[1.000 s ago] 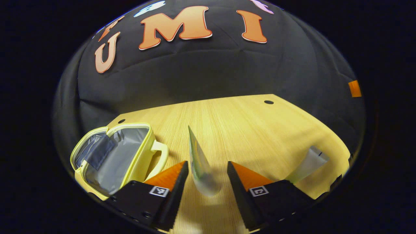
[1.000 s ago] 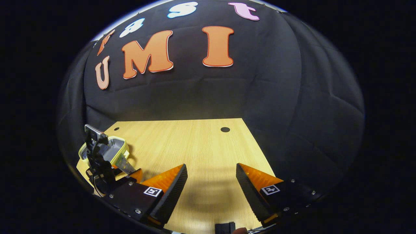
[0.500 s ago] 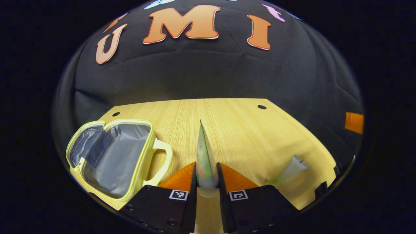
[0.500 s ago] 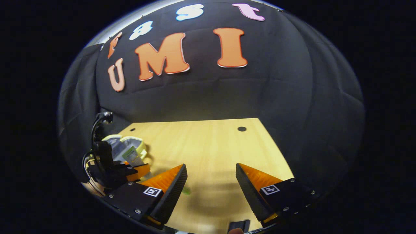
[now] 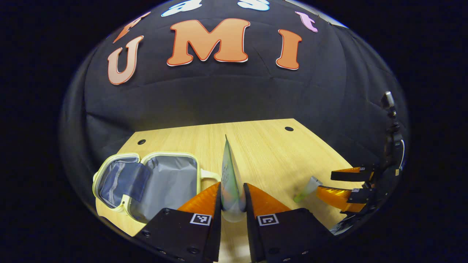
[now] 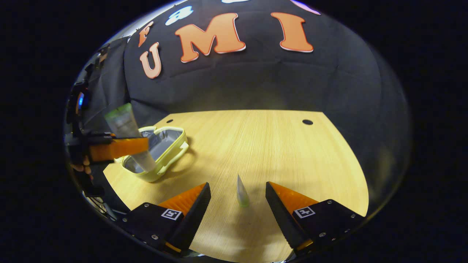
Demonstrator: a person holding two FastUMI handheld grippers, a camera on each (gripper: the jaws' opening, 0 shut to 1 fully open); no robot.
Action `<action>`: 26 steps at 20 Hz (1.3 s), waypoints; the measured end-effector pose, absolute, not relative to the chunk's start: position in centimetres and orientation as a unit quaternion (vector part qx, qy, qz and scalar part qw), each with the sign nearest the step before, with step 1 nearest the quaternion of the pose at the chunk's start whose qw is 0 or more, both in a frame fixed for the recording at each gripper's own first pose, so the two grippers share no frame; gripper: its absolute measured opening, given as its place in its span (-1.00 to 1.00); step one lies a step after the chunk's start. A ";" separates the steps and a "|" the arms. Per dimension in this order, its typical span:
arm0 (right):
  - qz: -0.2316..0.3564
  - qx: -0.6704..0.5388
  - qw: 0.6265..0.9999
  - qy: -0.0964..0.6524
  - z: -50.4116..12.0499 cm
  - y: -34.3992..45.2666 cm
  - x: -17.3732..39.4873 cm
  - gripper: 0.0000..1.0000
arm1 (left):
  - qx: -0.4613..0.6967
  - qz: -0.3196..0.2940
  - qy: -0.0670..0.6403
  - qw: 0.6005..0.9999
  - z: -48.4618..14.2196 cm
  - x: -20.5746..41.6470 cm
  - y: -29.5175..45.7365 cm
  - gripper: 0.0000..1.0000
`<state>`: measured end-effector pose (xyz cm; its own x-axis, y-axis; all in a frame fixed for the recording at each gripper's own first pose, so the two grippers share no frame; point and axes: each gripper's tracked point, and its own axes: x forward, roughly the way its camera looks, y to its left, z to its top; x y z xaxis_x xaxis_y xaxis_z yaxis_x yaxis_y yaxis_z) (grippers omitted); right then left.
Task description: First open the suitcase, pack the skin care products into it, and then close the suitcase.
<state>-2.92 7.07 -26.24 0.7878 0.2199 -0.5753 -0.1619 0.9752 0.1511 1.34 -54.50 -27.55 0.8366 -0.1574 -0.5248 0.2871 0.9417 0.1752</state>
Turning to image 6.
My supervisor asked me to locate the small white green tube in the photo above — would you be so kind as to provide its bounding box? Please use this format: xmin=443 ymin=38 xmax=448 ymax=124
xmin=236 ymin=174 xmax=250 ymax=208

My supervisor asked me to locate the large white green tube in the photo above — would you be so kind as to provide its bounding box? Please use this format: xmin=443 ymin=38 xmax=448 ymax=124
xmin=105 ymin=103 xmax=157 ymax=172

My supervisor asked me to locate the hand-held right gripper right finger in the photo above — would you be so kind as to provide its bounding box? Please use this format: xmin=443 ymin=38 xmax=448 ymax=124
xmin=265 ymin=181 xmax=366 ymax=256

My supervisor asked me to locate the pale yellow suitcase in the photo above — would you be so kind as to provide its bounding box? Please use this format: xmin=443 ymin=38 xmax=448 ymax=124
xmin=122 ymin=126 xmax=190 ymax=183

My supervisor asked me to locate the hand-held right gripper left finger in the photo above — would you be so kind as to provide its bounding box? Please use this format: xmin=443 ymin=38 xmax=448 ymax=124
xmin=116 ymin=182 xmax=212 ymax=256

